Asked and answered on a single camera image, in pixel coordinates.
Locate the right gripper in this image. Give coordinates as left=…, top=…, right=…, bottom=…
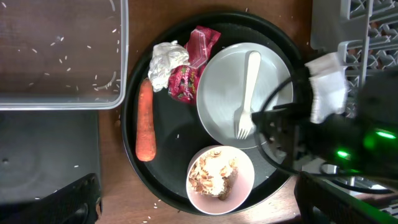
left=252, top=103, right=310, bottom=165

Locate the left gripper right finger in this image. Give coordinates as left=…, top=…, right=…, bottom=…
left=294, top=172, right=397, bottom=224

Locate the crumpled white tissue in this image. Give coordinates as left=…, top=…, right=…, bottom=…
left=148, top=40, right=190, bottom=92

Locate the red snack wrapper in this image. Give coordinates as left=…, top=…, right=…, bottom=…
left=169, top=26, right=221, bottom=104

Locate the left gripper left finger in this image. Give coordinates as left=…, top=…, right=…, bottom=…
left=1, top=173, right=103, bottom=224

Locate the orange carrot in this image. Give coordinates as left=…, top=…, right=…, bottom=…
left=136, top=78, right=157, bottom=162

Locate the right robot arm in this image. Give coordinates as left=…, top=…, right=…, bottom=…
left=252, top=68, right=397, bottom=190

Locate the black rectangular tray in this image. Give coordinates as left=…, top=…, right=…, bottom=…
left=1, top=111, right=101, bottom=205

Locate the pink bowl with food scraps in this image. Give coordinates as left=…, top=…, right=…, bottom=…
left=186, top=146, right=255, bottom=215

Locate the clear plastic bin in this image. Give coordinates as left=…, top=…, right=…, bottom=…
left=1, top=0, right=129, bottom=111

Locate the round black tray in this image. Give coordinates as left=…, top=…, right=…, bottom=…
left=121, top=11, right=302, bottom=215

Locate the grey dishwasher rack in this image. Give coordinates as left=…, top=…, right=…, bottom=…
left=311, top=1, right=397, bottom=118

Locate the grey plate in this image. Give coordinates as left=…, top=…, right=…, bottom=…
left=197, top=42, right=293, bottom=149

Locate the white plastic fork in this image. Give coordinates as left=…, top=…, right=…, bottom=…
left=234, top=51, right=261, bottom=139

